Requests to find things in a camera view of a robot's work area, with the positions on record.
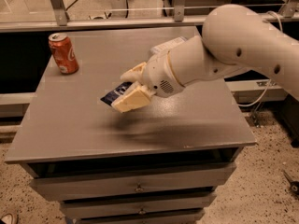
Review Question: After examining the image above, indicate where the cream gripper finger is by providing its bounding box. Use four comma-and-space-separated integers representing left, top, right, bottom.
111, 81, 155, 113
121, 62, 146, 82

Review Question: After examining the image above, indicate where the dark blue snack bar wrapper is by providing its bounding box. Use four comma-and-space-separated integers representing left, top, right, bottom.
101, 82, 132, 105

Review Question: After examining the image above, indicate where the black caster wheel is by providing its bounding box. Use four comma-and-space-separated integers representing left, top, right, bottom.
283, 171, 299, 195

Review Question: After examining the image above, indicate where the orange soda can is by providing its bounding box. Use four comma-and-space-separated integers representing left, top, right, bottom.
49, 33, 78, 75

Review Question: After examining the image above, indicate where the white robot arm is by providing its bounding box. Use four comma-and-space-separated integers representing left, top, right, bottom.
111, 5, 299, 113

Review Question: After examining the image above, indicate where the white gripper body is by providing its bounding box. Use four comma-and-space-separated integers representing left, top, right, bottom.
142, 51, 184, 98

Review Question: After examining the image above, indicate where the grey drawer cabinet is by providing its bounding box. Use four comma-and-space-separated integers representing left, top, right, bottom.
6, 27, 255, 224

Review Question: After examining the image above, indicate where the grey metal railing frame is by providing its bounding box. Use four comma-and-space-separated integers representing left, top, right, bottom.
0, 0, 299, 32

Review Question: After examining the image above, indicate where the white plastic bottle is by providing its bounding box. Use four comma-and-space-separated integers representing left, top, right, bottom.
149, 36, 187, 54

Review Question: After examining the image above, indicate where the white shoe tip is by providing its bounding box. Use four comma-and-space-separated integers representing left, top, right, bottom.
0, 213, 18, 224

